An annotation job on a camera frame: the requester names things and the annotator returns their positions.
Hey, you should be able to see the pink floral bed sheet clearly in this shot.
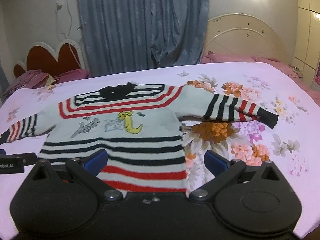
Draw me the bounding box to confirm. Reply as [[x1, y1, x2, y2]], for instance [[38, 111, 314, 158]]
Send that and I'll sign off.
[[1, 62, 319, 237]]

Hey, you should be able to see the blue-grey curtain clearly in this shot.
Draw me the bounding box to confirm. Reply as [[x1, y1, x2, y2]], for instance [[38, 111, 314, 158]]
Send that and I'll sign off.
[[78, 0, 209, 76]]

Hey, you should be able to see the striped knit children's sweater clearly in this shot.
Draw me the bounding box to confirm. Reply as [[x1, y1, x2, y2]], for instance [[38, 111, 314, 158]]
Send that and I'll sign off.
[[1, 83, 278, 192]]

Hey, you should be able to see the pink wall poster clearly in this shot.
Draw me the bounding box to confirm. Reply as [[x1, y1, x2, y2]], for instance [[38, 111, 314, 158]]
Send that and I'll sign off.
[[310, 62, 319, 91]]

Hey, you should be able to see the white hanging cable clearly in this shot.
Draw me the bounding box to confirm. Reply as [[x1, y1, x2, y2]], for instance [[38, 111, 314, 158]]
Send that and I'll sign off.
[[55, 0, 81, 66]]

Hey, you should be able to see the magenta pillow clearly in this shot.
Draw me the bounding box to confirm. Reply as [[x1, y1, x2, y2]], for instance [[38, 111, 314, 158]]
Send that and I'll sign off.
[[53, 69, 90, 83]]

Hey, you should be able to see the pink bedding on far bed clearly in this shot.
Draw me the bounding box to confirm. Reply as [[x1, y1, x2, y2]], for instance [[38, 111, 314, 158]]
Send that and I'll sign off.
[[201, 51, 319, 105]]

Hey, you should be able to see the red heart-shaped headboard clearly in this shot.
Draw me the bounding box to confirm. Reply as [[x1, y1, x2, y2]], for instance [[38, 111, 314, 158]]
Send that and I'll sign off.
[[12, 39, 86, 78]]

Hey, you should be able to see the cream arched headboard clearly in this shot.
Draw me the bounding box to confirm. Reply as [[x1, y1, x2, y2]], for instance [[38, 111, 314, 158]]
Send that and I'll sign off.
[[203, 13, 290, 63]]

